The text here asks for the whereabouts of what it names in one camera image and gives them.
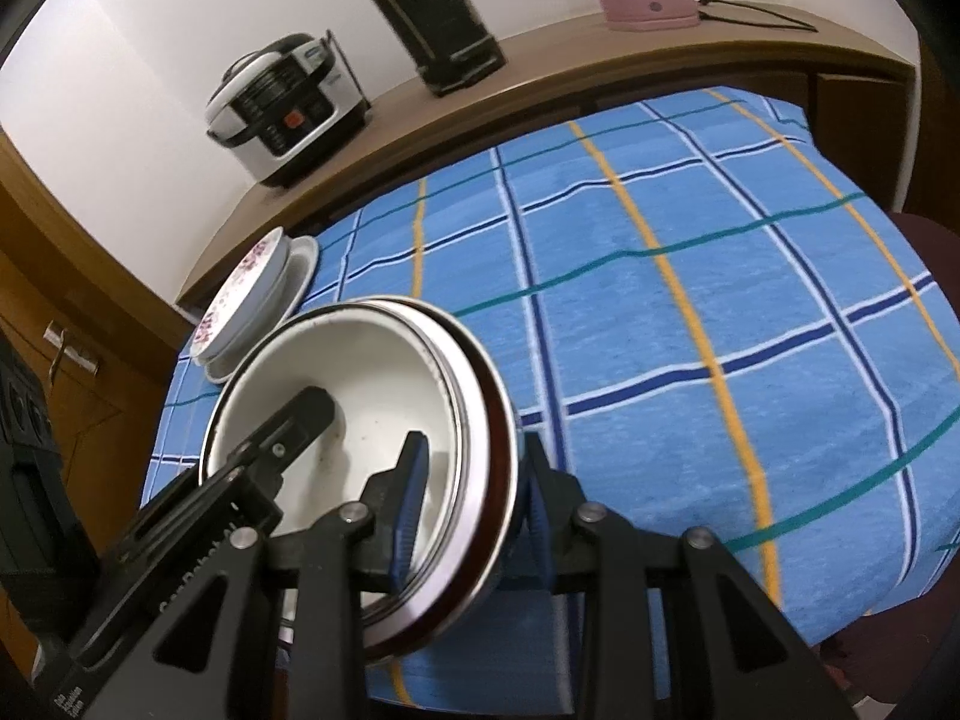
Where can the red plastic bowl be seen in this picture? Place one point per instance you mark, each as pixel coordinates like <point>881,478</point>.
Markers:
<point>471,480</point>

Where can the stainless steel bowl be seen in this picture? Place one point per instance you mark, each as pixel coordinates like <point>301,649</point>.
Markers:
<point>511,465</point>

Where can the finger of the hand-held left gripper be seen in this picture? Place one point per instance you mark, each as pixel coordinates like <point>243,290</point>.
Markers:
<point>292,427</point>

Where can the plain white plate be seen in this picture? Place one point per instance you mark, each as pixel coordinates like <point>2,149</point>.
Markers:
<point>296,270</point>

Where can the black and white rice cooker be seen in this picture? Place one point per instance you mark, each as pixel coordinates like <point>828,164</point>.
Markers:
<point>285,112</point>

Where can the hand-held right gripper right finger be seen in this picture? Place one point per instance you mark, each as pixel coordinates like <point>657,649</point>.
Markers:
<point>536,525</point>

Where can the tall black thermos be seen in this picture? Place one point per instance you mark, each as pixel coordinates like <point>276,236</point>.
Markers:
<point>435,15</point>

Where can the floral white plate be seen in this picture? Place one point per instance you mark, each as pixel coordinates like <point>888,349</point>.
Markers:
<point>240,292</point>

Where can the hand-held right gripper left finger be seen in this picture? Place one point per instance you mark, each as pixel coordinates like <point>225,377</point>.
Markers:
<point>409,510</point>

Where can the white enamel bowl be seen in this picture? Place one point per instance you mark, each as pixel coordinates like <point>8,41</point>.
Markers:
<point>360,367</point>

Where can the wooden sideboard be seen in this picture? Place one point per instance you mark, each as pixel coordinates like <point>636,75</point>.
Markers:
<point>465,120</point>

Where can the wooden door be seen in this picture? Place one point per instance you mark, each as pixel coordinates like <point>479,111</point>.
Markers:
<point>112,405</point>

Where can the blue plaid tablecloth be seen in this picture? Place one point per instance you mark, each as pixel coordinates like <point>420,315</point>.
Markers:
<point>675,315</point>

